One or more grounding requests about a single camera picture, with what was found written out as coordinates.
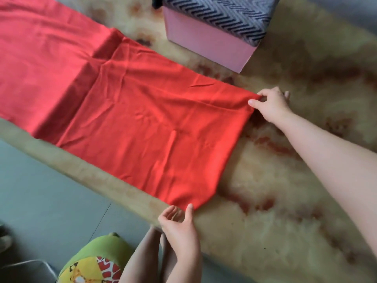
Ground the person's left hand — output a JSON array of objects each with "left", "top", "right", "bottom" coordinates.
[{"left": 158, "top": 203, "right": 204, "bottom": 257}]

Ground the person's right hand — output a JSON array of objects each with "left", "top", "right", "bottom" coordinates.
[{"left": 248, "top": 87, "right": 293, "bottom": 124}]

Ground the red cloth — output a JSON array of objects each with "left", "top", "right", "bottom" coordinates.
[{"left": 0, "top": 0, "right": 262, "bottom": 211}]

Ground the person's left forearm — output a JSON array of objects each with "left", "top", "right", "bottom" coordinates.
[{"left": 169, "top": 252, "right": 204, "bottom": 283}]

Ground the person's right forearm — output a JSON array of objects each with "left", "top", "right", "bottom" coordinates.
[{"left": 272, "top": 110, "right": 377, "bottom": 258}]

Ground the person's bare leg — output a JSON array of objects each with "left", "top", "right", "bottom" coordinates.
[
  {"left": 119, "top": 225, "right": 162, "bottom": 283},
  {"left": 159, "top": 233, "right": 178, "bottom": 283}
]

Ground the pink storage stool chevron lid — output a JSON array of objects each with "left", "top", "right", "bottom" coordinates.
[{"left": 162, "top": 0, "right": 282, "bottom": 74}]

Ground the cream fluffy rug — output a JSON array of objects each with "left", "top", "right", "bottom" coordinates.
[{"left": 0, "top": 0, "right": 377, "bottom": 283}]

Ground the green cartoon print garment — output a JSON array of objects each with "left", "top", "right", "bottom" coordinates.
[{"left": 56, "top": 232, "right": 134, "bottom": 283}]

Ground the dark slipper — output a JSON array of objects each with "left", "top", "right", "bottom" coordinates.
[{"left": 0, "top": 223, "right": 13, "bottom": 253}]

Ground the grey metal wire frame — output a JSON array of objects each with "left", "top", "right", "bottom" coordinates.
[{"left": 0, "top": 259, "right": 58, "bottom": 283}]

